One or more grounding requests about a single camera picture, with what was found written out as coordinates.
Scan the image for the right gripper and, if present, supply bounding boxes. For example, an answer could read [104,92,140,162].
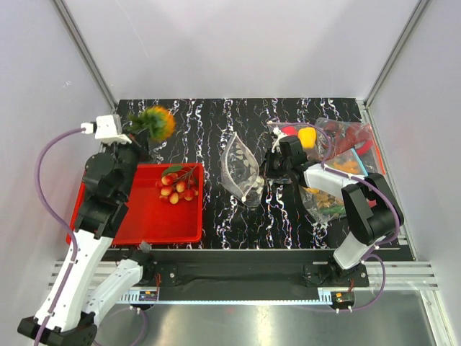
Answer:
[256,148,292,179]

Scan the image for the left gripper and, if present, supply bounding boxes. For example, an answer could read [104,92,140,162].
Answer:
[104,128,155,199]

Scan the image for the fake orange pineapple with leaves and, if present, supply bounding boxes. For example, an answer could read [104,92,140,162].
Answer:
[128,105,176,142]

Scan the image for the polka dot zip bag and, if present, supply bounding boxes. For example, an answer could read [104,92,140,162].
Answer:
[220,132,265,208]

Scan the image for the fake cherry bunch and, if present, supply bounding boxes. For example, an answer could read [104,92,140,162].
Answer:
[156,164,199,205]

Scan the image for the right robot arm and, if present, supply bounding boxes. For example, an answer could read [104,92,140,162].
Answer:
[261,136,404,286]

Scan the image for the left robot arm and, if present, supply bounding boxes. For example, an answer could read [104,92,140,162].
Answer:
[17,130,156,345]

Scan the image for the zip bag with apple and peppers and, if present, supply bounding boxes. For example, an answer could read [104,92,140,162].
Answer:
[267,120,321,161]

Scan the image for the zip bag with red chilies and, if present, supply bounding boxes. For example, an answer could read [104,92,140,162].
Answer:
[315,117,385,174]

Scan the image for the blue zip bag mixed food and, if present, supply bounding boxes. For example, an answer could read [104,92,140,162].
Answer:
[326,148,368,176]

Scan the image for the red plastic bin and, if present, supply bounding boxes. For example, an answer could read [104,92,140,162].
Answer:
[71,154,204,246]

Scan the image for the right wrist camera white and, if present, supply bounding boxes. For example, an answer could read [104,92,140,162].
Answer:
[272,128,287,151]

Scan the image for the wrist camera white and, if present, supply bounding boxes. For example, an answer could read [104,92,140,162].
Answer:
[81,115,132,145]
[272,128,287,151]

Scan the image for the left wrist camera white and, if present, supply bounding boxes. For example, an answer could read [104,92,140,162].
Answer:
[81,115,132,145]

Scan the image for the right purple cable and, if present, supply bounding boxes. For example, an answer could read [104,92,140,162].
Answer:
[280,124,404,311]

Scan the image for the purple cable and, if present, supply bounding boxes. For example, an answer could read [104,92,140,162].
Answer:
[34,128,87,346]
[280,124,404,311]

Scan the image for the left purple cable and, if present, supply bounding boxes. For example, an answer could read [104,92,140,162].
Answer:
[34,128,87,346]

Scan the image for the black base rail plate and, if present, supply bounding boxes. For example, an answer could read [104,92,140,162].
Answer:
[100,247,372,303]

